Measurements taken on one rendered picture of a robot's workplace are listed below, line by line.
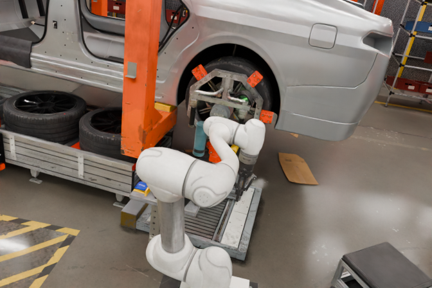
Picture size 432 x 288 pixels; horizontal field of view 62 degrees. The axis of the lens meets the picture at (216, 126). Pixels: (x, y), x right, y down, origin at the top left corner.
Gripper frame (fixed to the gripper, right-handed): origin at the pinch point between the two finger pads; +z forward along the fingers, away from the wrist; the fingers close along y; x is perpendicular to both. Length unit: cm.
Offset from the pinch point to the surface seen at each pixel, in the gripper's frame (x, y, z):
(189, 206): 18.5, -28.7, 32.5
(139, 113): 43, -80, -6
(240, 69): 96, -31, -36
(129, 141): 42, -84, 17
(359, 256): 35, 75, 39
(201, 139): 74, -44, 16
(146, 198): 13, -55, 34
